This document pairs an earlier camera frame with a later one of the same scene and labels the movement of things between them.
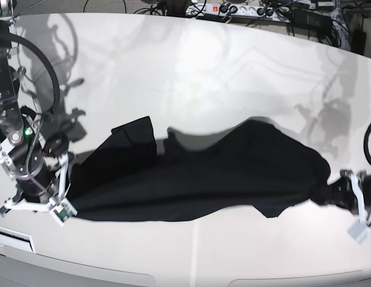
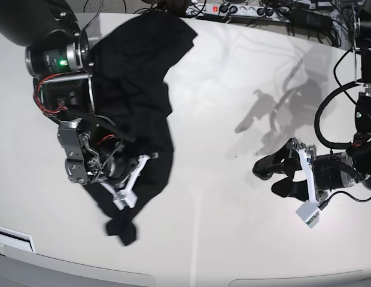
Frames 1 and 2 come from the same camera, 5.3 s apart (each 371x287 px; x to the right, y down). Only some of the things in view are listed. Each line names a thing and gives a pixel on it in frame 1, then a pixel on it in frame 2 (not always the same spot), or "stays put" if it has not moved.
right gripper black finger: [344, 185] to [286, 162]
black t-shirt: [132, 176] to [131, 54]
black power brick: [310, 20] stays put
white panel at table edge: [14, 239] stays put
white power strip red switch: [268, 12] stays put
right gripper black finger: [349, 204] to [286, 187]
